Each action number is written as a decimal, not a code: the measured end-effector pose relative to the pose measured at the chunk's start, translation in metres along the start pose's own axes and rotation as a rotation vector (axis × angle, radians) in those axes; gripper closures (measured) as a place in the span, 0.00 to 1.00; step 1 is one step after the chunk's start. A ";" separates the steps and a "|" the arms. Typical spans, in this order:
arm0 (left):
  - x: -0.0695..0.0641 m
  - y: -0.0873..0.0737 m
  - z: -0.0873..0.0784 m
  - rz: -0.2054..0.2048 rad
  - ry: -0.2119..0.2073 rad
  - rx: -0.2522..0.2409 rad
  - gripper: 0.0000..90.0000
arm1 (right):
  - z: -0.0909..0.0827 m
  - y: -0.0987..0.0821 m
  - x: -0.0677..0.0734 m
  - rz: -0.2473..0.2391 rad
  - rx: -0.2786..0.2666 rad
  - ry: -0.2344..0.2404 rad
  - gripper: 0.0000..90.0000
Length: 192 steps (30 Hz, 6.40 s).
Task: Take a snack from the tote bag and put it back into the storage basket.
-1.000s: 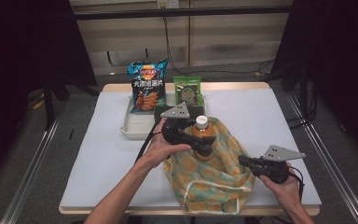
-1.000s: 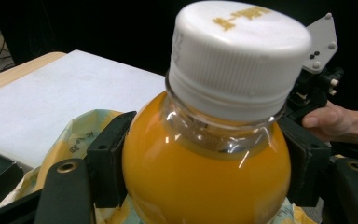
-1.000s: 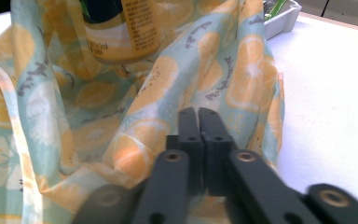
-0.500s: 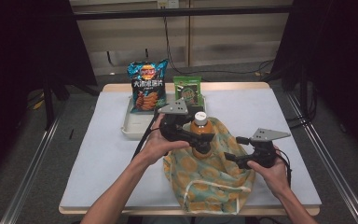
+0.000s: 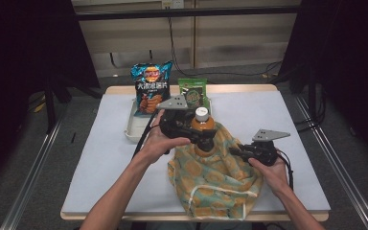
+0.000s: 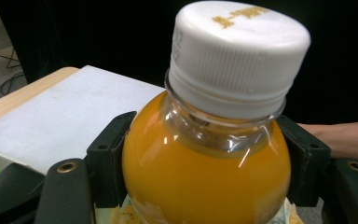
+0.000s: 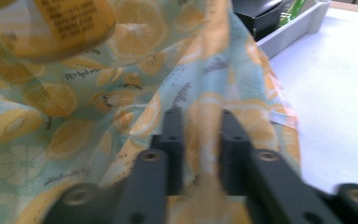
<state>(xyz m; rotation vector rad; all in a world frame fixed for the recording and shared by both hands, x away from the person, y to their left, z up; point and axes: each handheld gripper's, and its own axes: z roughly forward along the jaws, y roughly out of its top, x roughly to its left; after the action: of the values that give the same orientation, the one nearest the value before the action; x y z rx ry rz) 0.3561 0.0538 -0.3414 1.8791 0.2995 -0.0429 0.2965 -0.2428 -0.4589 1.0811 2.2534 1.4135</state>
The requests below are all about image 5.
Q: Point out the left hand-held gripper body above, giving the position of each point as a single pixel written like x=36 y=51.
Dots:
x=174 y=121

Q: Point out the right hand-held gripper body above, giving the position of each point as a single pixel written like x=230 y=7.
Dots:
x=263 y=148

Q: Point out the orange drink bottle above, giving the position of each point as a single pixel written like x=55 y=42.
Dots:
x=202 y=123

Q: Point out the green snack packet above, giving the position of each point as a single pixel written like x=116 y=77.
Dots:
x=193 y=94

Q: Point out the orange print cloth bag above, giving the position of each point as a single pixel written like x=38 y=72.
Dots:
x=217 y=185

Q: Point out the white plastic tray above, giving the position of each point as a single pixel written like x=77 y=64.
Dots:
x=137 y=127

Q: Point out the blue chip bag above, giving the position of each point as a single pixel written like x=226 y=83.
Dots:
x=150 y=89

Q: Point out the person's left hand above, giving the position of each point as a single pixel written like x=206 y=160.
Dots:
x=159 y=145

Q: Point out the person's right hand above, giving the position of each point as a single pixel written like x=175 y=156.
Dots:
x=271 y=175

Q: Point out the black horizontal bar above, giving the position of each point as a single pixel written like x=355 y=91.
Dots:
x=179 y=12

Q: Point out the black curtain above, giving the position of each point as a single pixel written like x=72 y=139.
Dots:
x=19 y=80
x=348 y=64

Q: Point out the black stand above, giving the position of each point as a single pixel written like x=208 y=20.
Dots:
x=49 y=108

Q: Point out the metal floor rail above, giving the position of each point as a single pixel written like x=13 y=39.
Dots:
x=338 y=153
x=32 y=179

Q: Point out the white wall socket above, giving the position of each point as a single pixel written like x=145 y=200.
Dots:
x=172 y=4

